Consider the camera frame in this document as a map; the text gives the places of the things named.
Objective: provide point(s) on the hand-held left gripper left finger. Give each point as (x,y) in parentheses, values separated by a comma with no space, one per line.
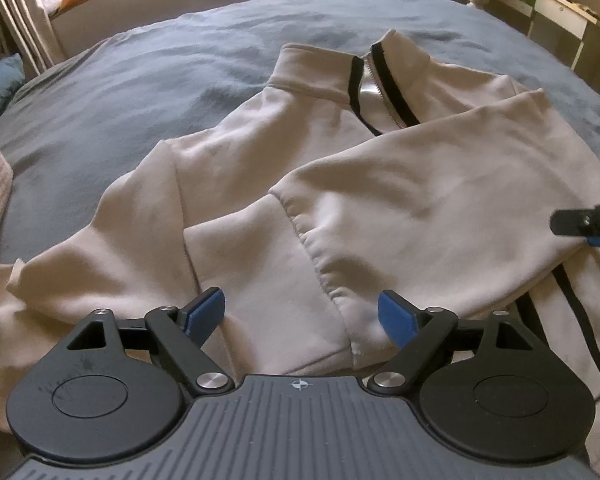
(205,312)

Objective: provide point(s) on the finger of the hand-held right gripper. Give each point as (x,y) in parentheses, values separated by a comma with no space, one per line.
(597,222)

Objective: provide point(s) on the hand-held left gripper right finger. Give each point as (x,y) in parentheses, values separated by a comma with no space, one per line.
(397,317)

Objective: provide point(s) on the beige zip hoodie black trim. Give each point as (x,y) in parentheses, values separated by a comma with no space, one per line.
(330,210)

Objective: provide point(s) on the grey bed blanket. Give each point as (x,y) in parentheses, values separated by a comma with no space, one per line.
(155,75)

